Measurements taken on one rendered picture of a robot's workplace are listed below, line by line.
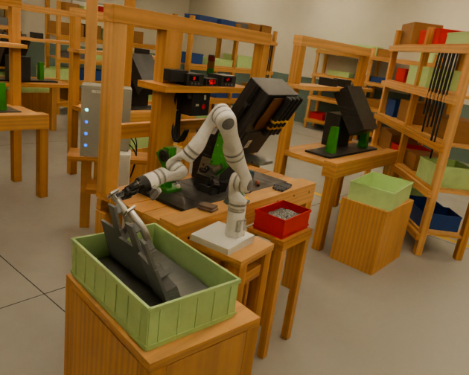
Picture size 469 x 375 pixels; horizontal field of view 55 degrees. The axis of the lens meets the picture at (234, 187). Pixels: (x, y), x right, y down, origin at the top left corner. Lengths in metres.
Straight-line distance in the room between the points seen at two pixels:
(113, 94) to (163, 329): 1.45
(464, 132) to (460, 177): 0.46
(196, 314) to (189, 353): 0.14
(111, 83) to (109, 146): 0.35
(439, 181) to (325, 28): 8.58
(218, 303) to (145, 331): 0.31
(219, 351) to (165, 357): 0.26
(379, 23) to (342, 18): 1.01
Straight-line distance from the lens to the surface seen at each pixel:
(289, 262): 3.72
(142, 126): 2.96
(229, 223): 2.30
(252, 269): 2.36
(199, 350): 1.75
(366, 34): 12.36
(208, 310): 1.76
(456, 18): 11.66
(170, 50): 2.91
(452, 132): 4.84
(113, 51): 2.63
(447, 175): 5.05
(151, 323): 1.61
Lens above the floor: 1.81
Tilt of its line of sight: 17 degrees down
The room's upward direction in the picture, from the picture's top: 8 degrees clockwise
